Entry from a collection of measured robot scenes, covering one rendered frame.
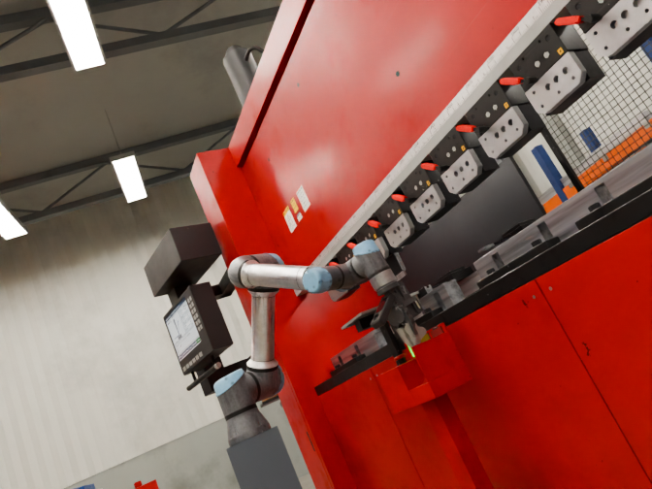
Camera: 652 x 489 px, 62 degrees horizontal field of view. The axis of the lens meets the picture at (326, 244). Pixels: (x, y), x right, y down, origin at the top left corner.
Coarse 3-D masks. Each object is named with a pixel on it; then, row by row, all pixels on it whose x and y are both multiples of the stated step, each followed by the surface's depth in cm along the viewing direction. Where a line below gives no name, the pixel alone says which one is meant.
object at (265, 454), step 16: (272, 432) 179; (240, 448) 176; (256, 448) 176; (272, 448) 177; (240, 464) 174; (256, 464) 175; (272, 464) 175; (288, 464) 176; (240, 480) 172; (256, 480) 173; (272, 480) 174; (288, 480) 174
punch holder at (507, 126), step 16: (496, 96) 146; (512, 96) 144; (480, 112) 152; (496, 112) 147; (512, 112) 142; (528, 112) 144; (496, 128) 148; (512, 128) 144; (528, 128) 142; (496, 144) 149; (512, 144) 146
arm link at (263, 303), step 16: (256, 256) 190; (272, 256) 195; (256, 288) 191; (272, 288) 192; (256, 304) 194; (272, 304) 195; (256, 320) 194; (272, 320) 196; (256, 336) 195; (272, 336) 196; (256, 352) 195; (272, 352) 197; (256, 368) 194; (272, 368) 196; (272, 384) 196
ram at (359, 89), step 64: (320, 0) 203; (384, 0) 174; (448, 0) 152; (512, 0) 135; (320, 64) 214; (384, 64) 181; (448, 64) 158; (320, 128) 225; (384, 128) 190; (448, 128) 164; (256, 192) 297; (320, 192) 238; (384, 192) 199
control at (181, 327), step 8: (184, 304) 286; (176, 312) 296; (184, 312) 288; (168, 320) 306; (176, 320) 298; (184, 320) 289; (192, 320) 282; (168, 328) 307; (176, 328) 299; (184, 328) 291; (192, 328) 284; (176, 336) 301; (184, 336) 292; (192, 336) 285; (176, 344) 303; (184, 344) 294; (192, 344) 287; (184, 352) 296
